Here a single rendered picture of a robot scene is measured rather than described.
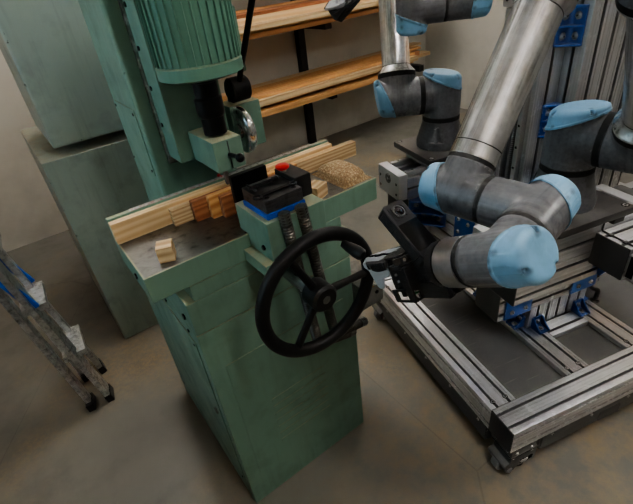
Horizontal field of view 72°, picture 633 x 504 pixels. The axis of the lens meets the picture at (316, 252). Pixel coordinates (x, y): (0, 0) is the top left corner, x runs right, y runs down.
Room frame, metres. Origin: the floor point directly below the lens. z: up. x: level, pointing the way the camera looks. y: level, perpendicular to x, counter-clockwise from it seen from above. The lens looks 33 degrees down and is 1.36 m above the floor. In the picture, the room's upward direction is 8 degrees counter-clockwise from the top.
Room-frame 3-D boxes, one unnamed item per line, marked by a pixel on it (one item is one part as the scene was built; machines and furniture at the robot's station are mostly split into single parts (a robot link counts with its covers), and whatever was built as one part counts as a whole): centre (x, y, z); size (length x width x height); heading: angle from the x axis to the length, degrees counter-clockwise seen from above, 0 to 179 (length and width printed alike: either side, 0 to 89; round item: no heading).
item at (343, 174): (1.05, -0.09, 0.92); 0.14 x 0.09 x 0.04; 32
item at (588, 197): (0.92, -0.61, 0.87); 0.15 x 0.15 x 0.10
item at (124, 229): (1.01, 0.18, 0.92); 0.60 x 0.02 x 0.05; 122
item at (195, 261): (0.90, 0.11, 0.87); 0.61 x 0.30 x 0.06; 122
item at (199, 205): (0.96, 0.17, 0.92); 0.22 x 0.02 x 0.05; 122
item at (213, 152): (1.00, 0.19, 1.03); 0.14 x 0.07 x 0.09; 32
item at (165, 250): (0.76, 0.30, 0.92); 0.03 x 0.03 x 0.03; 10
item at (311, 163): (1.04, 0.08, 0.92); 0.54 x 0.02 x 0.04; 122
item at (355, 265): (1.00, -0.11, 0.58); 0.12 x 0.08 x 0.08; 32
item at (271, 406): (1.08, 0.25, 0.36); 0.58 x 0.45 x 0.71; 32
